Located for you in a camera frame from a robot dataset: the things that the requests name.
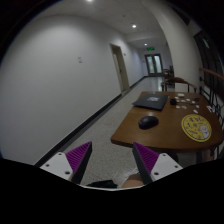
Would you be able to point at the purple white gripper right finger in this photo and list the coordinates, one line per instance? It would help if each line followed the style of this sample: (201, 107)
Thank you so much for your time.
(151, 165)

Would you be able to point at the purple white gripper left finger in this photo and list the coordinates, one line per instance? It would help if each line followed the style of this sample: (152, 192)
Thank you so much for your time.
(70, 166)

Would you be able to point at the black computer mouse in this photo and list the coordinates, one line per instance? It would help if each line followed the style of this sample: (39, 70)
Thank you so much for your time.
(148, 122)

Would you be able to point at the black mouse pad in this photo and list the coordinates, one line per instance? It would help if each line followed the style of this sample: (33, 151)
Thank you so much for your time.
(151, 101)

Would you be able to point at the wooden table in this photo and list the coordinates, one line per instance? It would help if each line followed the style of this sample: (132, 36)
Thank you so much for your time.
(168, 135)

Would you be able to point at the round yellow sticker mat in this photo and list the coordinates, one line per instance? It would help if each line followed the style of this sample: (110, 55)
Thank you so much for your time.
(196, 127)

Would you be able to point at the small black object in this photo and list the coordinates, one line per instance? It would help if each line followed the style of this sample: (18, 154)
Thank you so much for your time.
(173, 101)

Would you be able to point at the wooden chair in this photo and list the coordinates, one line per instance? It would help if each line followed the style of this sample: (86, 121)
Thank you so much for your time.
(177, 80)

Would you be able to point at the glass double exit door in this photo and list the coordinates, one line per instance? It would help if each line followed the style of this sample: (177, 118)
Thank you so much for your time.
(154, 64)

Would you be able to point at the wooden handrail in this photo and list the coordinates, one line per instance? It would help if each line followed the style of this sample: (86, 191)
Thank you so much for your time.
(212, 73)

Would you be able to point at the green exit sign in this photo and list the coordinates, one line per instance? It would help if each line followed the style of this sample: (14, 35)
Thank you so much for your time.
(150, 49)

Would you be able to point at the beige door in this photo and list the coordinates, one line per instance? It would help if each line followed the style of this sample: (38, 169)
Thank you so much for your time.
(120, 67)

